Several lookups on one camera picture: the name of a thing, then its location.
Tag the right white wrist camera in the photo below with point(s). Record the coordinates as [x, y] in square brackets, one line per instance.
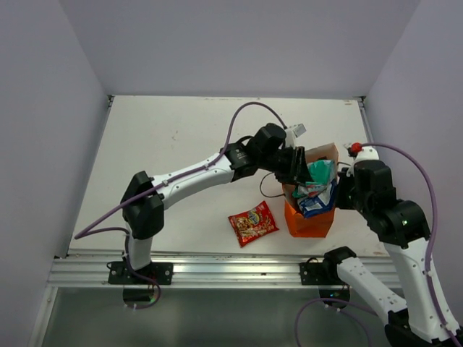
[360, 152]

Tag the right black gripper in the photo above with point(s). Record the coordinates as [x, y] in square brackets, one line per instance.
[343, 178]

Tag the orange paper bag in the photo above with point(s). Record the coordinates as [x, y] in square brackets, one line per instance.
[317, 226]

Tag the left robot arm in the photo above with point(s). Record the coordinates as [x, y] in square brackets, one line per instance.
[145, 200]

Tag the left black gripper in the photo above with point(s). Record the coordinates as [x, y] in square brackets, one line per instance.
[297, 172]

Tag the red snack packet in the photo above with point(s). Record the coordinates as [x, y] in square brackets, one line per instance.
[253, 224]

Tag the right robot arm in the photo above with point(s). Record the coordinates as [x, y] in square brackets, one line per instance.
[421, 317]

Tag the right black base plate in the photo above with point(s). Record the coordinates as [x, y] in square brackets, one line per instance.
[313, 273]

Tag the blue snack packet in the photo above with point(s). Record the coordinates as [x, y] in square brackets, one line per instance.
[319, 204]

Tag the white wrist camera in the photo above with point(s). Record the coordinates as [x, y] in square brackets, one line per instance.
[293, 133]
[360, 152]

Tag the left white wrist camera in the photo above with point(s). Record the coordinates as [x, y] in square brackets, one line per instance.
[293, 133]

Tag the aluminium mounting rail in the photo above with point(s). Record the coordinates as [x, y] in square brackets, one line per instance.
[86, 270]

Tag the teal snack packet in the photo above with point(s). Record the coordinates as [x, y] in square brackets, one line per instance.
[322, 174]

